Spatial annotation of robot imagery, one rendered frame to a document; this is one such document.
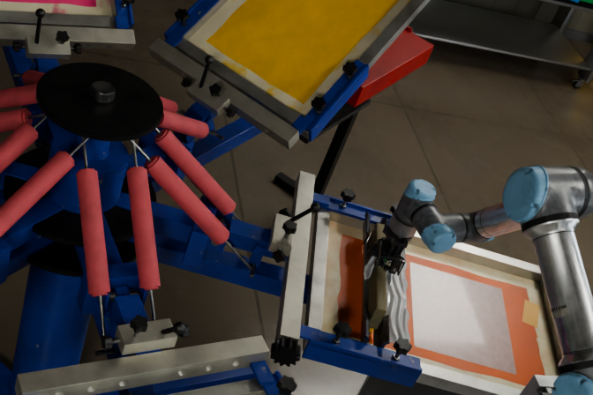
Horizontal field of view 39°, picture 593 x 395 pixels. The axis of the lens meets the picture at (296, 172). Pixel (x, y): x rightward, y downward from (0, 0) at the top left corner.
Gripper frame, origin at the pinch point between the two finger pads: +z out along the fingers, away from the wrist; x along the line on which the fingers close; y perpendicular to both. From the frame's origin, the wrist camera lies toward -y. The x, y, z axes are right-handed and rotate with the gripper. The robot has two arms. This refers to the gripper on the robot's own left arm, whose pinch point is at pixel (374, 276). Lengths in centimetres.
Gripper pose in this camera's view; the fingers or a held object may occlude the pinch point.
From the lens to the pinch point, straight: 239.1
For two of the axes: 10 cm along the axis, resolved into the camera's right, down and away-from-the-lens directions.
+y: -0.7, 5.8, -8.1
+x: 9.5, 2.8, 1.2
